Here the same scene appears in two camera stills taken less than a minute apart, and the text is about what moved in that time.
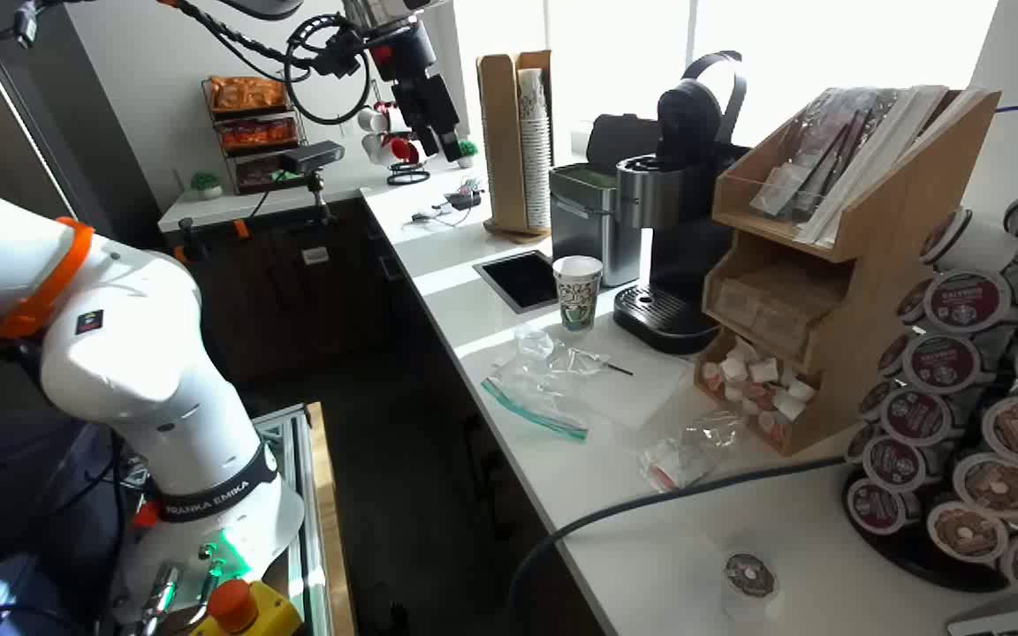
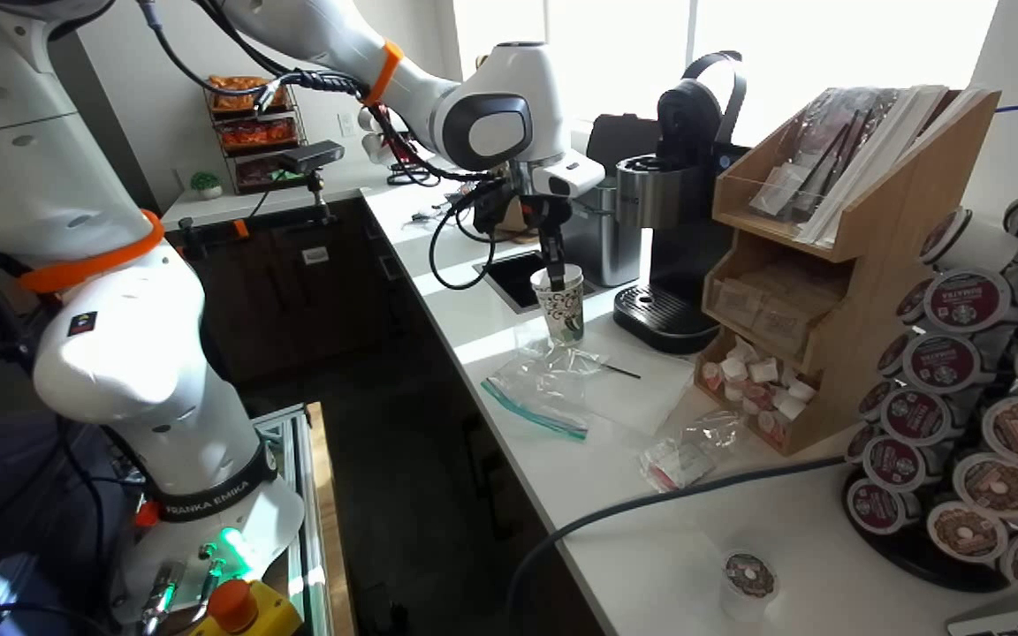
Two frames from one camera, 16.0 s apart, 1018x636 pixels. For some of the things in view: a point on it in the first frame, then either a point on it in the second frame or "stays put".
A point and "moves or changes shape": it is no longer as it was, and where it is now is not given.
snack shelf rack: x=257 y=129 stays put
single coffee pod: x=750 y=575 stays put
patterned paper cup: x=577 y=281 moves or changes shape
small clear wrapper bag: x=687 y=453 stays put
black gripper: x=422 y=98 to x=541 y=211
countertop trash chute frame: x=525 y=281 stays put
